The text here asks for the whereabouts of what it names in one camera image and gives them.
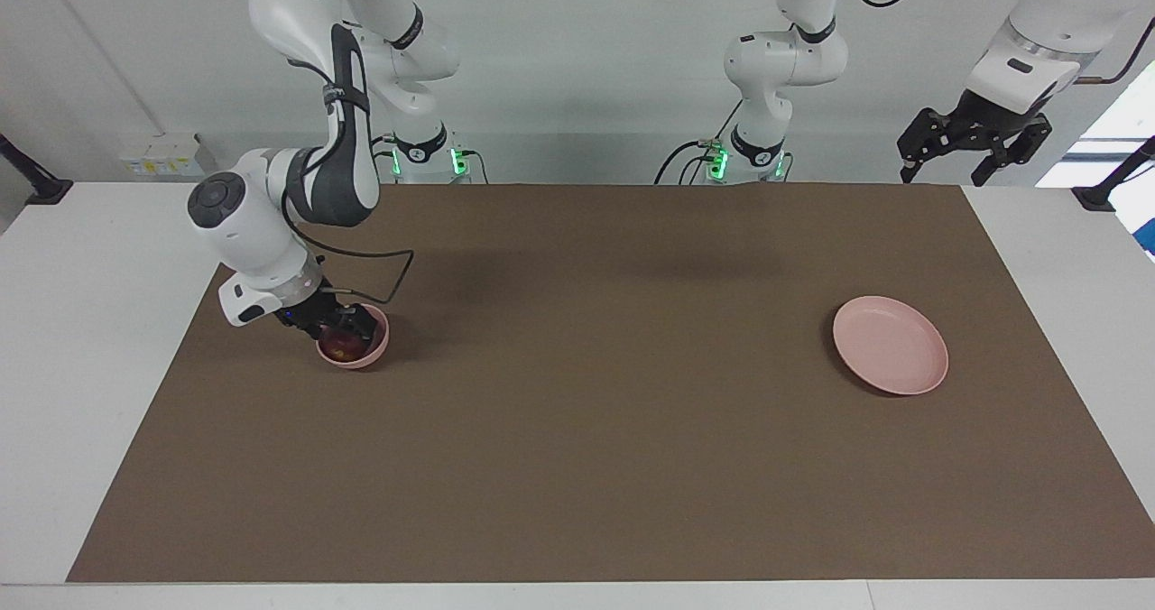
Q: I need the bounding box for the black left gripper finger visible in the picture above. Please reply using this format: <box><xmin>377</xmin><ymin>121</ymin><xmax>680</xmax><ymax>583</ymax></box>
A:
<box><xmin>896</xmin><ymin>107</ymin><xmax>957</xmax><ymax>183</ymax></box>
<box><xmin>970</xmin><ymin>116</ymin><xmax>1053</xmax><ymax>188</ymax></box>

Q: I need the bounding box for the black clamp stand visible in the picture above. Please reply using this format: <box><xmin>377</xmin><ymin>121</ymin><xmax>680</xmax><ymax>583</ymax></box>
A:
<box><xmin>1071</xmin><ymin>136</ymin><xmax>1155</xmax><ymax>212</ymax></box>
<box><xmin>0</xmin><ymin>132</ymin><xmax>75</xmax><ymax>207</ymax></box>

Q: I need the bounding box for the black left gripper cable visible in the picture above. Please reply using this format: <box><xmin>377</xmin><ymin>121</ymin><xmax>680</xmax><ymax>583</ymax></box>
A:
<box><xmin>844</xmin><ymin>0</ymin><xmax>1155</xmax><ymax>86</ymax></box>

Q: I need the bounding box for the pink plate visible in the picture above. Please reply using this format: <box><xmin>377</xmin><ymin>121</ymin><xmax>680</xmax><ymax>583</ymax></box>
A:
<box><xmin>832</xmin><ymin>296</ymin><xmax>950</xmax><ymax>396</ymax></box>

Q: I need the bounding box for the white wall socket strip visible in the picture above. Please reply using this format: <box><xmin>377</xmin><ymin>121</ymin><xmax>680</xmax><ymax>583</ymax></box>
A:
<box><xmin>120</xmin><ymin>134</ymin><xmax>201</xmax><ymax>178</ymax></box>

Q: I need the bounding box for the pink bowl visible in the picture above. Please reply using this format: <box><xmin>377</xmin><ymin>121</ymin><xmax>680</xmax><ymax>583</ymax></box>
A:
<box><xmin>315</xmin><ymin>303</ymin><xmax>391</xmax><ymax>370</ymax></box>

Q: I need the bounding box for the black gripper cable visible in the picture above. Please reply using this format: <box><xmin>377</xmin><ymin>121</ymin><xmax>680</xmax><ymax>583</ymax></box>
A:
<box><xmin>844</xmin><ymin>0</ymin><xmax>1155</xmax><ymax>86</ymax></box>
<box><xmin>280</xmin><ymin>58</ymin><xmax>416</xmax><ymax>310</ymax></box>

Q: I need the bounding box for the black arm base cable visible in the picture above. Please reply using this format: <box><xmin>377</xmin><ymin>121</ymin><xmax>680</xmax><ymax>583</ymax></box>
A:
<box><xmin>654</xmin><ymin>96</ymin><xmax>750</xmax><ymax>185</ymax></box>
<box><xmin>352</xmin><ymin>136</ymin><xmax>490</xmax><ymax>185</ymax></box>

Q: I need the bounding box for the black right arm base cable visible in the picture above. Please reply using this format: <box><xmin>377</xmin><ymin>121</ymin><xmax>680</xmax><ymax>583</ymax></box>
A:
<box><xmin>352</xmin><ymin>136</ymin><xmax>490</xmax><ymax>185</ymax></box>

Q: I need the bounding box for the black left arm base cable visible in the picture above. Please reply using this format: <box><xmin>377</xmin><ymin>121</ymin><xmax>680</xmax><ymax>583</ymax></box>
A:
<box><xmin>654</xmin><ymin>96</ymin><xmax>750</xmax><ymax>185</ymax></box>

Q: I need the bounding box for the bright window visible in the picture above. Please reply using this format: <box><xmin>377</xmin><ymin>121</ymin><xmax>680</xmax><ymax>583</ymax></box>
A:
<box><xmin>1036</xmin><ymin>60</ymin><xmax>1155</xmax><ymax>189</ymax></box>

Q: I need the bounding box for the brown table mat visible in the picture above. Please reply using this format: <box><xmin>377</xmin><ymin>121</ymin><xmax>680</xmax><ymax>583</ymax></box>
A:
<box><xmin>66</xmin><ymin>183</ymin><xmax>1155</xmax><ymax>584</ymax></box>

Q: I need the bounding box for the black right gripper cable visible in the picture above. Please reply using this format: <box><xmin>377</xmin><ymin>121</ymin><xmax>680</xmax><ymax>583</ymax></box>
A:
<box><xmin>280</xmin><ymin>58</ymin><xmax>416</xmax><ymax>310</ymax></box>

